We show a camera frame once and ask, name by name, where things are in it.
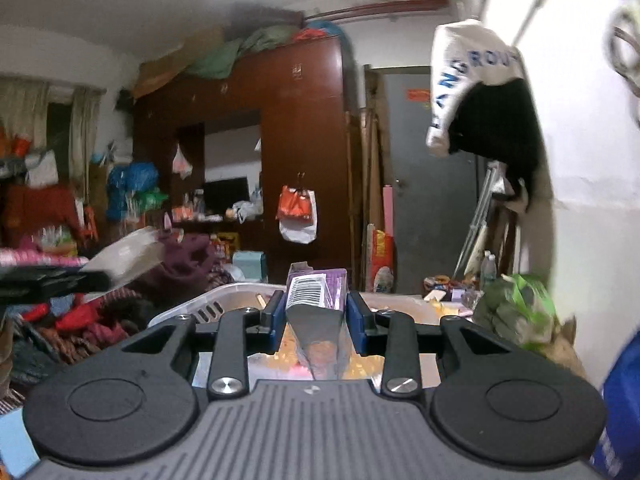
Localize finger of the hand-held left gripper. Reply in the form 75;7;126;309
0;266;112;306

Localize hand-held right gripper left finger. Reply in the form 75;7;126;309
120;291;287;401

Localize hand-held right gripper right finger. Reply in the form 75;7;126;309
346;291;521;399

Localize purple box with barcode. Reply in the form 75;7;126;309
285;262;349;382

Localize clear plastic storage box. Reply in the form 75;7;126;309
148;282;478;386

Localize grey-white plastic packet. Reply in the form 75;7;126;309
85;226;166;292

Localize pile of colourful clothes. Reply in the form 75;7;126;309
0;247;156;401

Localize teal box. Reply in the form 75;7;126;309
232;251;267;282

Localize red and yellow bag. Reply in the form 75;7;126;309
369;229;396;286

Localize maroon cloth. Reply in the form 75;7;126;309
125;227;221;306

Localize orange and white plastic bag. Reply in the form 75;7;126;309
276;185;318;245

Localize pink roll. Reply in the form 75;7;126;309
382;185;397;233

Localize blue plastic bags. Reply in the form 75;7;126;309
106;161;168;222

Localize black monitor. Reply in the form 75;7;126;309
204;177;250;215

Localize clear plastic bottle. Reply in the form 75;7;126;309
479;251;500;288

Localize grey door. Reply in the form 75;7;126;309
372;66;488;295

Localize pale curtain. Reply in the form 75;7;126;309
0;77;103;181

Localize green plastic bag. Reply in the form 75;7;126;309
472;273;558;353

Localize small white plastic bag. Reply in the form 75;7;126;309
172;144;194;179

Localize dark wooden wardrobe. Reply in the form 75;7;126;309
131;36;362;285

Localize brown cardboard sheet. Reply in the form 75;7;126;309
131;27;226;100

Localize black hanging garment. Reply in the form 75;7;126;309
447;79;543;213

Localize green cloth bundle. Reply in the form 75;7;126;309
187;25;301;80

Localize white garment with blue print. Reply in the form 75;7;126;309
425;19;525;157

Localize blue bag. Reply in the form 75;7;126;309
590;327;640;480

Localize red wall pipe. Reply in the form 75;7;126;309
305;0;448;20

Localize coil of rope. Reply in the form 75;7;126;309
602;2;640;128

